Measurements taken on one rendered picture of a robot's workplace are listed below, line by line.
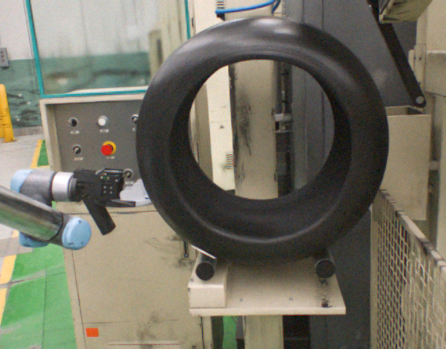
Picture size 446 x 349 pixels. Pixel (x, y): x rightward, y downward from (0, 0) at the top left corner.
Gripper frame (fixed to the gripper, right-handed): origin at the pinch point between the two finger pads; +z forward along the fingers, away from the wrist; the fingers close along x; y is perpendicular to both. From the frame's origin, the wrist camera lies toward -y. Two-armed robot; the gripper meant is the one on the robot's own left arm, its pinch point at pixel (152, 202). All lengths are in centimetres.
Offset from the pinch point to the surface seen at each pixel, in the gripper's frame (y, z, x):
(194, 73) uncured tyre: 33.5, 10.6, -12.3
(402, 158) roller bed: 13, 65, 19
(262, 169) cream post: 4.6, 27.4, 25.6
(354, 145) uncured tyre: 21, 46, -12
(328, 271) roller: -8.7, 43.7, -11.3
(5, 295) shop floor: -119, -122, 150
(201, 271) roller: -12.0, 14.7, -11.5
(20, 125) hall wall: -134, -422, 775
